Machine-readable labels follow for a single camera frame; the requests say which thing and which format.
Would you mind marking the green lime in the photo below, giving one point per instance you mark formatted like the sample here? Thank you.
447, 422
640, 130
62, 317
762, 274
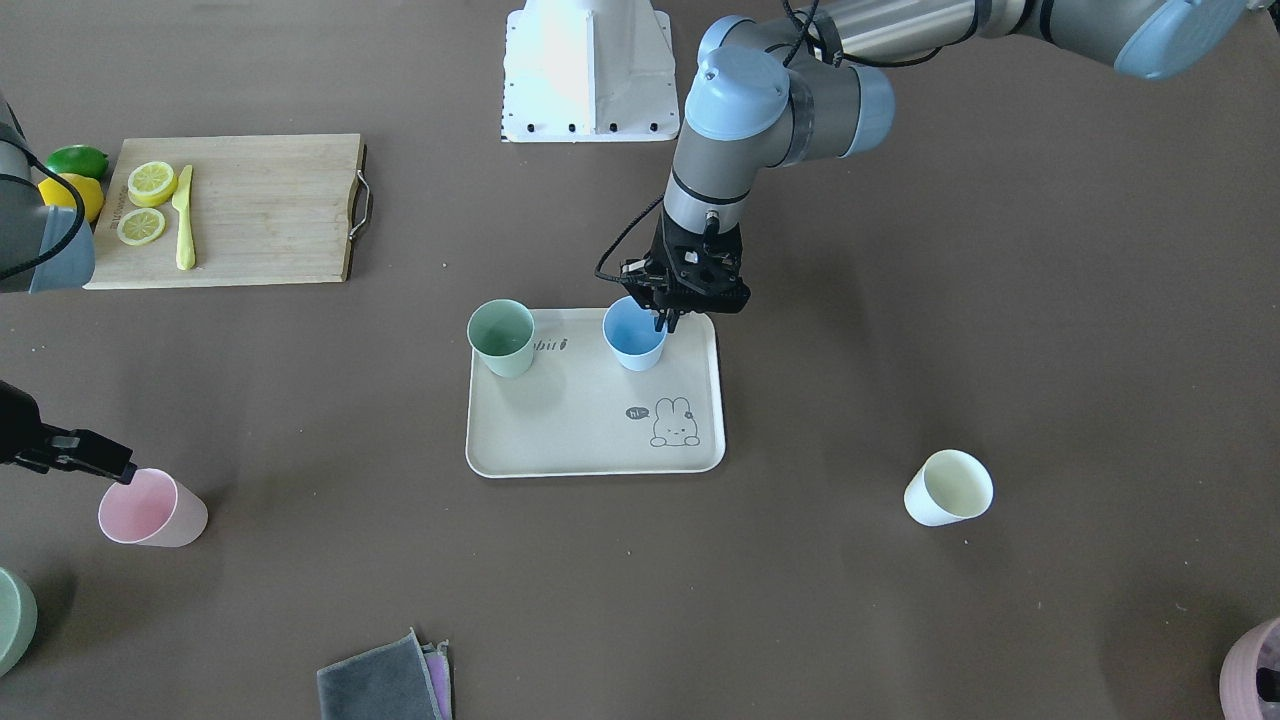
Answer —
82, 160

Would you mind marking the grey cloth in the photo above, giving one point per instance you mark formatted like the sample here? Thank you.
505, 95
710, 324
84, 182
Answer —
406, 679

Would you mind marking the blue cup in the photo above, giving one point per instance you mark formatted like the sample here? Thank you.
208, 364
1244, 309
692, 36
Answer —
631, 332

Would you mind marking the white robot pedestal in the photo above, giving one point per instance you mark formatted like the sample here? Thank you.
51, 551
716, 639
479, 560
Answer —
589, 71

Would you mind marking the green bowl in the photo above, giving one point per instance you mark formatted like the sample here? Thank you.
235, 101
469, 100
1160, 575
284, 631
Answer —
19, 616

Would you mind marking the pink bowl with ice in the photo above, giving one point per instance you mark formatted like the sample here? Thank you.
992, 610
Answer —
1248, 678

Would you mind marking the green cup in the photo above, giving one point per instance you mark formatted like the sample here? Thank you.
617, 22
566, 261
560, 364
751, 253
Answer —
501, 332

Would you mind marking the pink cup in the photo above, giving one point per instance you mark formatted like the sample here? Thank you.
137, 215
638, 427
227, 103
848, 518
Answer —
152, 510

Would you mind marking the wooden cutting board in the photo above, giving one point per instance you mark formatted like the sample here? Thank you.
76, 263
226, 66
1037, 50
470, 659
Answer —
265, 209

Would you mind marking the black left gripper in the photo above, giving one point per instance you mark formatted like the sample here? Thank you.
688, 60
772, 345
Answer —
667, 318

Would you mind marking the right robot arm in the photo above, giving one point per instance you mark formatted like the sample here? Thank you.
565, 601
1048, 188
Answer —
45, 248

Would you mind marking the lemon slice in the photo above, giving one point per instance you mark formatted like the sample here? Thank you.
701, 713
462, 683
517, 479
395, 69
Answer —
141, 226
151, 184

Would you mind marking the cream rabbit tray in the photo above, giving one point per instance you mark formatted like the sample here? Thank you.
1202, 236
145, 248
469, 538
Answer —
577, 411

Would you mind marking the yellow plastic knife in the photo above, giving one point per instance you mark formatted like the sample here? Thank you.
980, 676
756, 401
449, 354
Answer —
185, 249

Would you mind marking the cream cup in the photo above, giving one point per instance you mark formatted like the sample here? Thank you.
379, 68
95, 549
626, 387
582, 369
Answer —
951, 486

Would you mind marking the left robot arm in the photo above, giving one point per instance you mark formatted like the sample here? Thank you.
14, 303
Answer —
813, 85

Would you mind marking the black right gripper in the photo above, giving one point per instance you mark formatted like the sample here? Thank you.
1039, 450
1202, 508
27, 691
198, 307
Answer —
22, 436

